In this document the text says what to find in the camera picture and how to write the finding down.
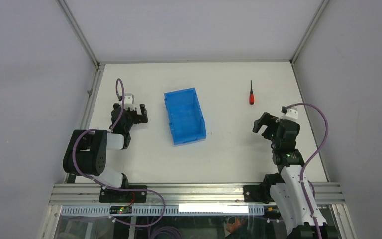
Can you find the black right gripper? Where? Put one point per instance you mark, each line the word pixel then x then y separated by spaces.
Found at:
pixel 265 119

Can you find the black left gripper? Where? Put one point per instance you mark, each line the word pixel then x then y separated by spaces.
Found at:
pixel 139 118

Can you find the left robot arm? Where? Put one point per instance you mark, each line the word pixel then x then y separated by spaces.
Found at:
pixel 86 152

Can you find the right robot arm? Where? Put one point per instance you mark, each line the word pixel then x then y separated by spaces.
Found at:
pixel 289 188

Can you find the red black screwdriver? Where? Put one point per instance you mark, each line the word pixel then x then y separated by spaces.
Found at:
pixel 251 95

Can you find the blue plastic bin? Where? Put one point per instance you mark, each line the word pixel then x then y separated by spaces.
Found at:
pixel 186 120

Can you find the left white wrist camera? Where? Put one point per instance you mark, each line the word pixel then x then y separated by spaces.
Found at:
pixel 128 102

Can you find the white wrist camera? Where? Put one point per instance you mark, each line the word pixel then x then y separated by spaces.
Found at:
pixel 128 102
pixel 289 113

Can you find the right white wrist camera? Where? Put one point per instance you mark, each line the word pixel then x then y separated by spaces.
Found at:
pixel 289 113

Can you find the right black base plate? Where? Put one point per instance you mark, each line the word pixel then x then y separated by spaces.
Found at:
pixel 257 193

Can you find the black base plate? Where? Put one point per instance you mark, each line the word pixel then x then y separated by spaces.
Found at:
pixel 116 196
pixel 257 193

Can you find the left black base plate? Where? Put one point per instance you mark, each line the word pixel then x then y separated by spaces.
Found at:
pixel 116 196

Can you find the aluminium frame rail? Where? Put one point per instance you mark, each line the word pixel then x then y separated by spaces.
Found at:
pixel 173 194

